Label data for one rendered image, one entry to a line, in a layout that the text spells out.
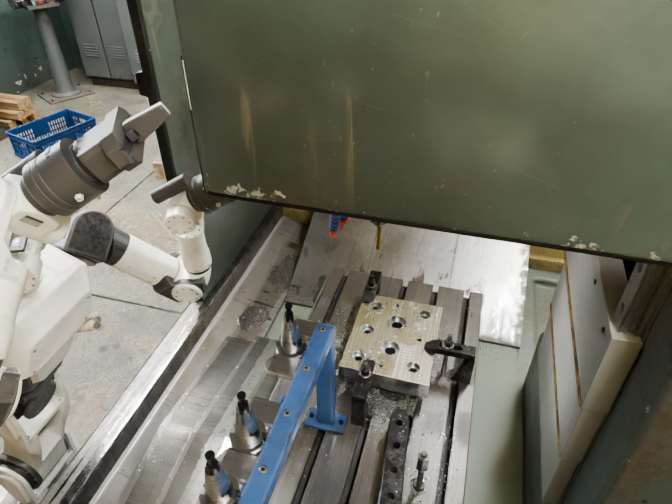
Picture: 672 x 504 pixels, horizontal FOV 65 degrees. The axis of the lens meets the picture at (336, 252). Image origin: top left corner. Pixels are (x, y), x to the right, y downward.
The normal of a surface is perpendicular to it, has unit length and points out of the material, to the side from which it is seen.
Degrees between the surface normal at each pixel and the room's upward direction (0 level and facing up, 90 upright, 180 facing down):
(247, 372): 8
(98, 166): 90
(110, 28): 86
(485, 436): 0
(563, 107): 90
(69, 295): 68
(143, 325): 0
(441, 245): 24
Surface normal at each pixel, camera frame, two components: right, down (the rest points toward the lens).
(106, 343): 0.00, -0.80
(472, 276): -0.12, -0.49
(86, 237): 0.72, -0.09
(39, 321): 0.89, -0.15
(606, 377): -0.28, 0.58
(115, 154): 0.24, 0.59
